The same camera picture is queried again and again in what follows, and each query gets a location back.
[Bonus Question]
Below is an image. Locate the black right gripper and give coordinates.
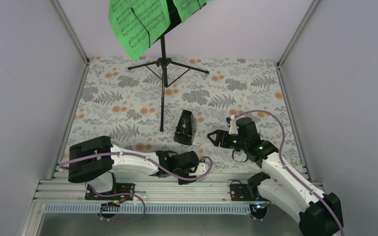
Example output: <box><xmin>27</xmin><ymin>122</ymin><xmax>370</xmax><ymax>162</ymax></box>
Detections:
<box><xmin>207</xmin><ymin>129</ymin><xmax>248</xmax><ymax>151</ymax></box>

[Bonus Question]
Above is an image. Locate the black metronome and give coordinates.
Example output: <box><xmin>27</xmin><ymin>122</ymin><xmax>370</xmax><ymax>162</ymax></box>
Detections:
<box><xmin>173</xmin><ymin>110</ymin><xmax>196</xmax><ymax>146</ymax></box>

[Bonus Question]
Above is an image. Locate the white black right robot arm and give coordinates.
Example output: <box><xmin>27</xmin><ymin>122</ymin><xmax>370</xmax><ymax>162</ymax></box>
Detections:
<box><xmin>207</xmin><ymin>117</ymin><xmax>344</xmax><ymax>236</ymax></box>

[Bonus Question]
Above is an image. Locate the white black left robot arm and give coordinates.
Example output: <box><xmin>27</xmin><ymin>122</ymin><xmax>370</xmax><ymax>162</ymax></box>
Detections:
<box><xmin>68</xmin><ymin>136</ymin><xmax>207</xmax><ymax>199</ymax></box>

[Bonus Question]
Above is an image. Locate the floral patterned mat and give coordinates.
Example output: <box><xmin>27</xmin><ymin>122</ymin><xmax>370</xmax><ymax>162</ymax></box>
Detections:
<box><xmin>66</xmin><ymin>56</ymin><xmax>303</xmax><ymax>174</ymax></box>

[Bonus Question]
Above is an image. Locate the black music stand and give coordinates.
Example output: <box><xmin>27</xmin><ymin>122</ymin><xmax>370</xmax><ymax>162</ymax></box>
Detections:
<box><xmin>127</xmin><ymin>0</ymin><xmax>209</xmax><ymax>132</ymax></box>

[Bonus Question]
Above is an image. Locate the green sheet music left page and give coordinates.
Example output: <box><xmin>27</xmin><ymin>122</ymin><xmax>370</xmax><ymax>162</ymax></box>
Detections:
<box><xmin>108</xmin><ymin>0</ymin><xmax>171</xmax><ymax>61</ymax></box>

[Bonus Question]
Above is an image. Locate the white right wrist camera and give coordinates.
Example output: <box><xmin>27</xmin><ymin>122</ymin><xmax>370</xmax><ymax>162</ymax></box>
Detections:
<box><xmin>226</xmin><ymin>115</ymin><xmax>238</xmax><ymax>135</ymax></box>

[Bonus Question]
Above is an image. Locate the aluminium rail frame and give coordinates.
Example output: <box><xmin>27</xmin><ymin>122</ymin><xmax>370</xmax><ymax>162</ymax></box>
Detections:
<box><xmin>33</xmin><ymin>172</ymin><xmax>252</xmax><ymax>204</ymax></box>

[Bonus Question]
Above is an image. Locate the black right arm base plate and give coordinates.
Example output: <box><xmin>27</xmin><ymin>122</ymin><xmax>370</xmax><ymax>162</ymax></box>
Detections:
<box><xmin>229</xmin><ymin>183</ymin><xmax>260</xmax><ymax>202</ymax></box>

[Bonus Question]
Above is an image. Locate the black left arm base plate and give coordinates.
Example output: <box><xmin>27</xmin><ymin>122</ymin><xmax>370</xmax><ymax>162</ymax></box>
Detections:
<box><xmin>84</xmin><ymin>182</ymin><xmax>135</xmax><ymax>201</ymax></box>

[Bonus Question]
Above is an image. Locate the grey slotted cable duct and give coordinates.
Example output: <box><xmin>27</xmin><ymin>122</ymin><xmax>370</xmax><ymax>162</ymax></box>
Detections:
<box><xmin>43</xmin><ymin>203</ymin><xmax>252</xmax><ymax>215</ymax></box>

